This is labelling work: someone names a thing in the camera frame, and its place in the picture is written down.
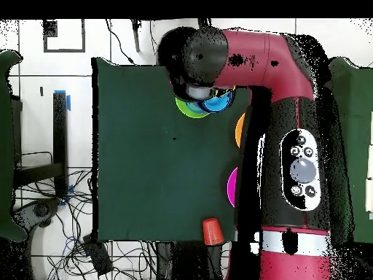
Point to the orange plastic cup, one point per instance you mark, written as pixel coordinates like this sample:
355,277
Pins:
213,232

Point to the light blue plastic cup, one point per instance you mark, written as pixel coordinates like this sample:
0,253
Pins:
217,104

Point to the black stand leg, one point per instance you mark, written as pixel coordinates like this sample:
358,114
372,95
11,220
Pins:
204,22
135,38

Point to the black square floor frame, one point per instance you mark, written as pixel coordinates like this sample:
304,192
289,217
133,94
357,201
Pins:
49,29

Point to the light blue plastic bowl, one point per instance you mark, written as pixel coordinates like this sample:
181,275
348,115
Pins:
192,108

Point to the blue tape strip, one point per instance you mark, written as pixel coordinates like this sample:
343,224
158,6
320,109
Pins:
68,102

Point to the green plastic bowl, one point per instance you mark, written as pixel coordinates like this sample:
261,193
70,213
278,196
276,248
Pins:
183,110

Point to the green cloth side table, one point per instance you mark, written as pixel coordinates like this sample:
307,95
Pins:
361,131
5,145

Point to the black stand post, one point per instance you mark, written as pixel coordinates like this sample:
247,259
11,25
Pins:
60,131

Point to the dark green table cloth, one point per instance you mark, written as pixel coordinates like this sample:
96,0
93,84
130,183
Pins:
145,160

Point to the black power strip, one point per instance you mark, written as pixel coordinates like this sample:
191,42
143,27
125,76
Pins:
97,255

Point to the dark blue plastic bowl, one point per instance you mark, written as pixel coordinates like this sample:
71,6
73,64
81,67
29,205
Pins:
231,102

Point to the large yellow-orange plastic bowl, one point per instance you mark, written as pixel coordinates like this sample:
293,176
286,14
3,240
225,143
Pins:
239,129

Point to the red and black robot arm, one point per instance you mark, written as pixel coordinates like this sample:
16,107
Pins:
262,61

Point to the large pink plastic bowl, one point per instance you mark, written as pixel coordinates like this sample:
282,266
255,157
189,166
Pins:
232,188

